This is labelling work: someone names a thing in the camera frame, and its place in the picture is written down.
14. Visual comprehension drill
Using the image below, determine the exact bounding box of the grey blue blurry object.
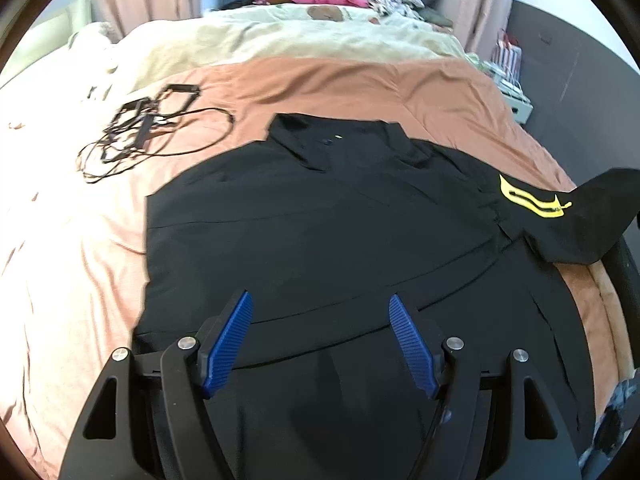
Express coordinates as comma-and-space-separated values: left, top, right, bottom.
580, 379, 640, 480

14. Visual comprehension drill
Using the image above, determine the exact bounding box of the dark olive cloth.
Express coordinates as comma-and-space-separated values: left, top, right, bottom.
417, 7, 454, 29

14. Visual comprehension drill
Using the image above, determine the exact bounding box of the white fluffy cloth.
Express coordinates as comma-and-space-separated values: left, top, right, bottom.
67, 22, 122, 76

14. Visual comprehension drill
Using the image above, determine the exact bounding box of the white bedside cabinet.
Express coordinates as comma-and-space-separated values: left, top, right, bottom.
500, 75, 534, 124

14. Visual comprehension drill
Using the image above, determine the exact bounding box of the cream blanket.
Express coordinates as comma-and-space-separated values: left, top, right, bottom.
115, 2, 471, 96

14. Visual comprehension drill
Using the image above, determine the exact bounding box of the brown fleece blanket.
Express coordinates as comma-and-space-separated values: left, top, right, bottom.
555, 260, 632, 397

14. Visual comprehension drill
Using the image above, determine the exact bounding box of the black shirt with yellow print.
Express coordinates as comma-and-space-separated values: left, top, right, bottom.
135, 112, 640, 480

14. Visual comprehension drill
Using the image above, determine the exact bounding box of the cream padded headboard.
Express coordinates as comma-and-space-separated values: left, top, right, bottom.
20, 0, 101, 66

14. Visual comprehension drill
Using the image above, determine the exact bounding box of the black cable bundle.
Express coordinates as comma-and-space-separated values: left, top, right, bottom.
75, 87, 236, 183

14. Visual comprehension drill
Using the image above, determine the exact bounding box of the dark grey wardrobe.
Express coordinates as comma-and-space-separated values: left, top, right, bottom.
510, 0, 640, 161

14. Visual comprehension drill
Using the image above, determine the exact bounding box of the striped gift bag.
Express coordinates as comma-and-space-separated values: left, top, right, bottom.
492, 30, 523, 79

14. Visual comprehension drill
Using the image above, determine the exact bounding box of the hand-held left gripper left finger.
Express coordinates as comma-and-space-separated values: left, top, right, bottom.
60, 289, 256, 480

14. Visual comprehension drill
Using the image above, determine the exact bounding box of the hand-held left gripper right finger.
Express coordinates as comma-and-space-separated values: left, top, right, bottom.
387, 293, 583, 480

